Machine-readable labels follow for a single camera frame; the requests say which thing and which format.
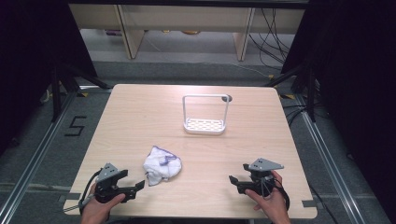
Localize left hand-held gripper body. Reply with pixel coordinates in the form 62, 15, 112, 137
93, 161, 129, 203

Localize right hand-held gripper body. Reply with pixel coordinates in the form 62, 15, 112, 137
243, 158, 285, 196

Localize white cloth with purple edge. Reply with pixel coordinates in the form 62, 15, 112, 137
142, 145, 183, 188

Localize person's left hand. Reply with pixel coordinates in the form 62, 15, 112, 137
81, 192, 126, 224

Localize person's right hand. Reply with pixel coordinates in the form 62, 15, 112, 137
245, 170, 291, 224

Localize white metal rack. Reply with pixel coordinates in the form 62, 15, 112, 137
181, 93, 231, 135

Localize black metal stand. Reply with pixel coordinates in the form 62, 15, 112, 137
49, 61, 114, 123
263, 62, 319, 124

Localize dark curtain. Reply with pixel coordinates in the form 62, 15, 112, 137
0, 0, 98, 157
280, 0, 396, 224

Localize light wooden desk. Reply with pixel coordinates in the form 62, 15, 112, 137
68, 3, 306, 62

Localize right hand-held gripper cable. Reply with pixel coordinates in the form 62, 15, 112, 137
273, 177, 291, 213

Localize aluminium floor rail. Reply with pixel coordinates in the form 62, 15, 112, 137
293, 92, 368, 224
0, 91, 78, 224

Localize black floor cables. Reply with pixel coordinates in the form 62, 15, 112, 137
280, 103, 313, 127

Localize thin white floor cable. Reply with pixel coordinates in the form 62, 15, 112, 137
231, 61, 273, 79

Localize bundle of black cables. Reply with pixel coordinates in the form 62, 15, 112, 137
247, 7, 296, 70

